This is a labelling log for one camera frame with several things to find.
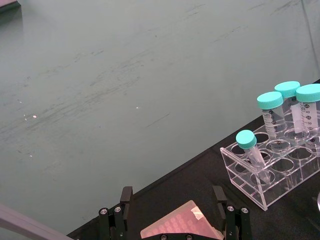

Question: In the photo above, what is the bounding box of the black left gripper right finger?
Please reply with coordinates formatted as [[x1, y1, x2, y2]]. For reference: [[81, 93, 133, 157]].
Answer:
[[212, 185, 253, 240]]

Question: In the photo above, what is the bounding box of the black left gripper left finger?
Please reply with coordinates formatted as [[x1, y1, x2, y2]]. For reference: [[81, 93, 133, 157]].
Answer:
[[98, 185, 134, 240]]

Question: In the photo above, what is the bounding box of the clear acrylic tube rack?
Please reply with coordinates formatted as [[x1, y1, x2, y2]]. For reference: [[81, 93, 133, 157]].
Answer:
[[219, 121, 320, 211]]

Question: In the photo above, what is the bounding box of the black table cloth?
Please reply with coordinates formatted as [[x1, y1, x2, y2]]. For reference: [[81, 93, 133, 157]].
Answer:
[[66, 78, 320, 240]]

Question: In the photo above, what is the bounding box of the small teal-capped clear tube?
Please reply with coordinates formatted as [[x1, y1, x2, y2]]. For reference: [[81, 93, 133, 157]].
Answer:
[[235, 129, 273, 185]]

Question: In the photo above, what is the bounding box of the pale grey bar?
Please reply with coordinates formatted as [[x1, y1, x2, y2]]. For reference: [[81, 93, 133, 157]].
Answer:
[[0, 202, 74, 240]]

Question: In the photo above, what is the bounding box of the large teal-capped clear tube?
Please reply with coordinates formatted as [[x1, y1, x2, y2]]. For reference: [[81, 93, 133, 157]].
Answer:
[[256, 91, 287, 141], [295, 83, 320, 149], [273, 80, 305, 134]]

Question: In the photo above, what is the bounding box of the dark grey panel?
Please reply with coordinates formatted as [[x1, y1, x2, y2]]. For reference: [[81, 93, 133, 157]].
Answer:
[[0, 0, 22, 14]]

